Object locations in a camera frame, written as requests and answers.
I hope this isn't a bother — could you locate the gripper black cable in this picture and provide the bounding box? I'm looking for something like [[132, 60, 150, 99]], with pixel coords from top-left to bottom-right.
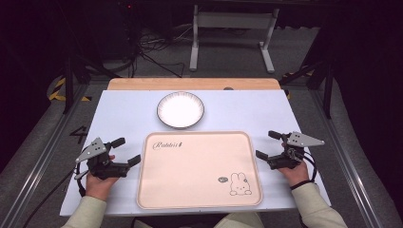
[[21, 164, 87, 228], [298, 150, 318, 184]]

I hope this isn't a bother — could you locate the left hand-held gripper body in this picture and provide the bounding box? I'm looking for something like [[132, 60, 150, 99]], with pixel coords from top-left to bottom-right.
[[74, 137, 131, 181]]

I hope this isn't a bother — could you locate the person's left hand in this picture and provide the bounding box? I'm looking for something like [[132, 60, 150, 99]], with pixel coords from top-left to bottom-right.
[[85, 154, 120, 202]]

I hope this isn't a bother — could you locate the white plate with dark rim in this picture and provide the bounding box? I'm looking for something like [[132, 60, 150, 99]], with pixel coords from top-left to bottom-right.
[[156, 90, 205, 130]]

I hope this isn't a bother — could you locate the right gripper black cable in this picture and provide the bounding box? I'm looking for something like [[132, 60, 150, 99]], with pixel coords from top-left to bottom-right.
[[298, 150, 318, 184]]

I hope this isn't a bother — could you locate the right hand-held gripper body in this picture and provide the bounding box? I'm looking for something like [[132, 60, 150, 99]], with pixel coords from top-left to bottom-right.
[[267, 130, 326, 171]]

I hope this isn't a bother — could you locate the wooden desk board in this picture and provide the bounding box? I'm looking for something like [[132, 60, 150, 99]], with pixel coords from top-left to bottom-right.
[[106, 77, 282, 91]]

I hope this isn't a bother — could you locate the white metal stand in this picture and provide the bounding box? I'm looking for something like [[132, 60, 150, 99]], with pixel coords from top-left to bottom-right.
[[188, 4, 280, 74]]

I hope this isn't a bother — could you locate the aluminium floor rail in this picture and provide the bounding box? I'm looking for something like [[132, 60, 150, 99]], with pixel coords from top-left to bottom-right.
[[0, 85, 90, 228], [309, 88, 385, 228]]

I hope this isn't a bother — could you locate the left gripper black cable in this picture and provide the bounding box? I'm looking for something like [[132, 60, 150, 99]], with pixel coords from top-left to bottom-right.
[[21, 164, 87, 228]]

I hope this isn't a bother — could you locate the dark equipment cabinet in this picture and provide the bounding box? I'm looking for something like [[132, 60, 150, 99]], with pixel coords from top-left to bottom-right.
[[116, 0, 144, 63]]

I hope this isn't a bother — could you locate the black wristband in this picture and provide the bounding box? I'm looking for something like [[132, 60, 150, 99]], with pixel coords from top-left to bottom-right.
[[289, 179, 314, 191]]

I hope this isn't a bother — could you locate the pink tray with rabbit print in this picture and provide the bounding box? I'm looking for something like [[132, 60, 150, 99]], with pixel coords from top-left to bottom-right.
[[136, 130, 264, 211]]

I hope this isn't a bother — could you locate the bundle of black floor cables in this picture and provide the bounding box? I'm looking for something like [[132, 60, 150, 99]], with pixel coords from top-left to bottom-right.
[[131, 27, 186, 79]]

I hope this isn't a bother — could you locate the black tripod stand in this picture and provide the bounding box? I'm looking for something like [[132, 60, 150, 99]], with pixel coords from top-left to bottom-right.
[[278, 56, 337, 121], [61, 51, 122, 115]]

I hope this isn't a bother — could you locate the person's lap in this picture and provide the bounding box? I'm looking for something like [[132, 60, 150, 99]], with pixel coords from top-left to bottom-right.
[[131, 211, 265, 228]]

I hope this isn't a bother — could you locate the person's right hand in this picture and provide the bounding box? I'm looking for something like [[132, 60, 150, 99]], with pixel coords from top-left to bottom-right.
[[278, 142, 311, 190]]

